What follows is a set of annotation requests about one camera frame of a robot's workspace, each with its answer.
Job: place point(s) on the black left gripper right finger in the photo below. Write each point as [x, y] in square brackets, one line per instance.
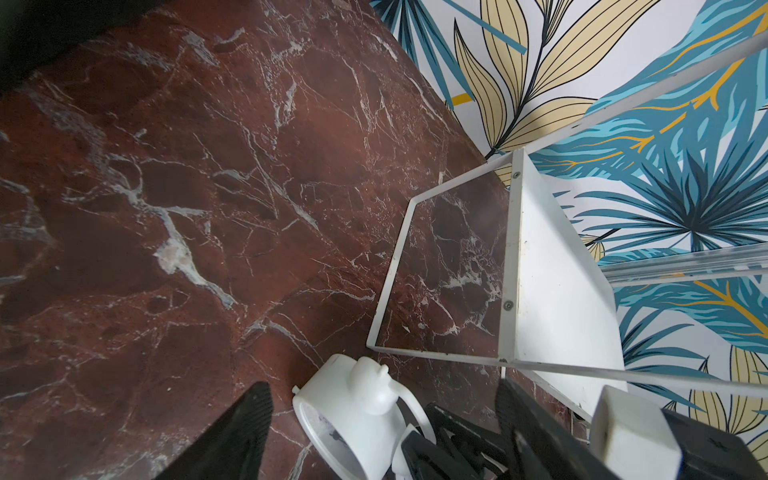
[536, 446]

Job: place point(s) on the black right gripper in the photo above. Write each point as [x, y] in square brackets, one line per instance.
[710, 453]

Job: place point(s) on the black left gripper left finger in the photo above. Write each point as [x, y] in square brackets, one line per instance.
[233, 446]

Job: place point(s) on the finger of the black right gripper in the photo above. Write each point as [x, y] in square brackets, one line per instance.
[425, 460]
[463, 440]

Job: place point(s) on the white plastic twin-bell clock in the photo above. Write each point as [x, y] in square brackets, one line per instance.
[357, 416]

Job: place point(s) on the white two-tier shelf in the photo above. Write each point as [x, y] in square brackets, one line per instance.
[557, 321]

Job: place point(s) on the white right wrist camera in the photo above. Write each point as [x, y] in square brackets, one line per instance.
[632, 438]

